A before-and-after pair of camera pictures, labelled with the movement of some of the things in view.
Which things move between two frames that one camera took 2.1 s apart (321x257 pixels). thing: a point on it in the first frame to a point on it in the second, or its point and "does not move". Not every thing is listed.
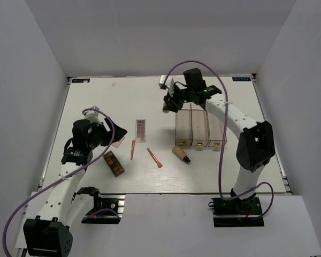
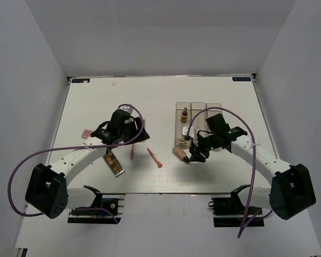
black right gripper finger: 177,106 to 196,156
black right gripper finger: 171,104 to 197,155
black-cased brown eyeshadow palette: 113,164 does not move
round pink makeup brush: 159,165 does not move
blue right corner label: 241,78 does not move
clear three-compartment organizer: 195,126 does not move
